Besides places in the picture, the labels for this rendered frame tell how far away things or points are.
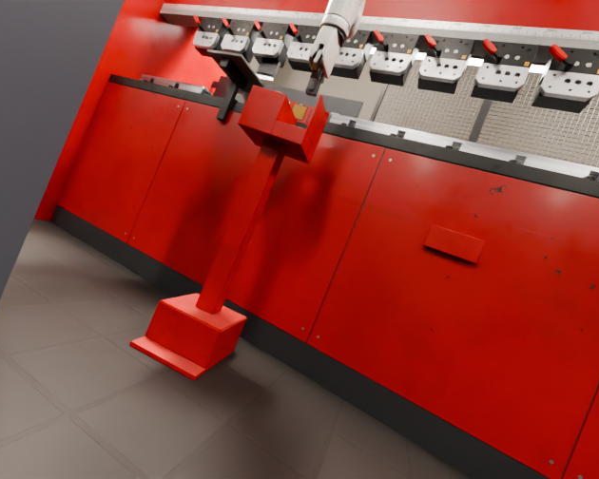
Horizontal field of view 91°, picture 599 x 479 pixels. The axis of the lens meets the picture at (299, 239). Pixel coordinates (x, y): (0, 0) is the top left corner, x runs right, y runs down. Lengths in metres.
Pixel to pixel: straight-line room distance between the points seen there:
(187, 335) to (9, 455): 0.40
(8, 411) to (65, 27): 0.70
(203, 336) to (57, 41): 0.72
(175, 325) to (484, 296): 0.87
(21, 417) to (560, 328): 1.17
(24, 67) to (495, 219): 1.17
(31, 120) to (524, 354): 1.29
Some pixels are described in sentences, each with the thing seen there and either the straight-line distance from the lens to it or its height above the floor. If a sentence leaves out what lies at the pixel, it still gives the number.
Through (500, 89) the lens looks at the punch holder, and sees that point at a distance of 1.35.
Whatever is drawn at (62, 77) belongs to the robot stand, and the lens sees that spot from 0.85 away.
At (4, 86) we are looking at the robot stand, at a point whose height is 0.47.
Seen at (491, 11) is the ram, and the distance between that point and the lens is 1.52.
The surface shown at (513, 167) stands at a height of 0.86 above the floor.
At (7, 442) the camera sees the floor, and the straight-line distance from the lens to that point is 0.64.
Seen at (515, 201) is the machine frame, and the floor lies 0.76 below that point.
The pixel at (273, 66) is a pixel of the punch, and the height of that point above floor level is 1.15.
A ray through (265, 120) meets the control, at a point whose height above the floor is 0.69.
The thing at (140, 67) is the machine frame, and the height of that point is 1.01.
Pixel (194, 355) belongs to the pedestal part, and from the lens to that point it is 0.88.
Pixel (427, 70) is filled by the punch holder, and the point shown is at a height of 1.20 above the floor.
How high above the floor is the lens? 0.41
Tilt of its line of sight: level
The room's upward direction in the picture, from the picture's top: 22 degrees clockwise
